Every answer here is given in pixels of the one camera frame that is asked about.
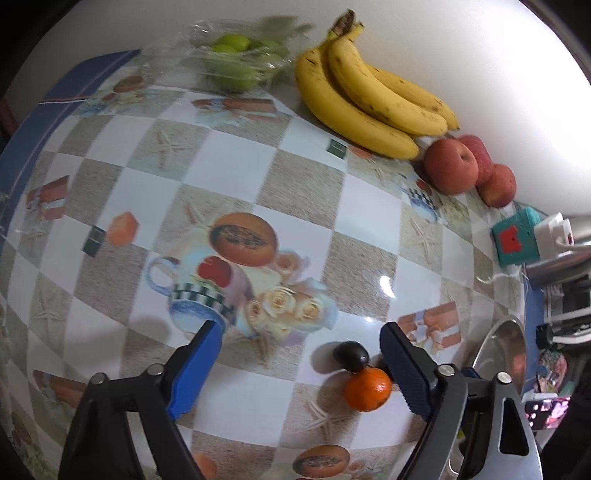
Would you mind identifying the red apple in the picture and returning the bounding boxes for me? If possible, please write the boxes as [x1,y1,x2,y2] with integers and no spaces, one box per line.
[475,164,517,208]
[424,138,479,195]
[457,135,496,186]

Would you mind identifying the black and white shelf unit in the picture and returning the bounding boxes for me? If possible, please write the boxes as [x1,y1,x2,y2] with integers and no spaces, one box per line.
[536,281,591,352]

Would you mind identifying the yellow banana bunch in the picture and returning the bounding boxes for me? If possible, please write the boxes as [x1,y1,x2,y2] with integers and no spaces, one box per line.
[294,9,461,161]

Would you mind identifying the teal toy box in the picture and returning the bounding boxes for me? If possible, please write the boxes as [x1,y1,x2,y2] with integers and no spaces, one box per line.
[491,208,543,267]

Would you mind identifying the grey metal cylinder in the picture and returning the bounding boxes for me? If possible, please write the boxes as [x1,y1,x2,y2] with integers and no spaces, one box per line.
[526,249,591,287]

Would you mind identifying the printed checkered tablecloth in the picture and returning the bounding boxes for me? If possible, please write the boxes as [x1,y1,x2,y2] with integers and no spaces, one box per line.
[0,48,532,480]

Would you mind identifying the round metal bowl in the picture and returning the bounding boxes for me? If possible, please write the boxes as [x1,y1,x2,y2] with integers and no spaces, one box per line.
[468,315,529,402]

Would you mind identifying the clear plastic container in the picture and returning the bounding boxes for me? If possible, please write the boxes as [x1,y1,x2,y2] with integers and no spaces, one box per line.
[139,18,301,93]

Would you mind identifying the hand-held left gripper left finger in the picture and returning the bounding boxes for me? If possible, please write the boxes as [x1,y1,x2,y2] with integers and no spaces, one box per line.
[58,320,223,480]

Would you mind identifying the white power plug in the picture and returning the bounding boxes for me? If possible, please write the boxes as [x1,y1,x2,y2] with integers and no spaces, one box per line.
[533,212,578,259]

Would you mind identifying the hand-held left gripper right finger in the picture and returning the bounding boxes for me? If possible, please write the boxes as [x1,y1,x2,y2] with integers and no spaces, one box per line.
[379,322,544,480]

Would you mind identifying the pile of green limes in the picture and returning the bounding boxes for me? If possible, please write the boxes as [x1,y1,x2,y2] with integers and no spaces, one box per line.
[203,34,289,92]

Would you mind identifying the small orange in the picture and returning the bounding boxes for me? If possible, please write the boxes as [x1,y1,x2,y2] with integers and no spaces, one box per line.
[345,367,393,413]

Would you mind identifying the device with pink screen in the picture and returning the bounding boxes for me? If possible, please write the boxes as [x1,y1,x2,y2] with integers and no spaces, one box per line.
[526,397,571,430]

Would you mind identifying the dark purple plum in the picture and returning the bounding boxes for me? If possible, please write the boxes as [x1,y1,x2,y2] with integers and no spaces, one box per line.
[333,342,370,374]

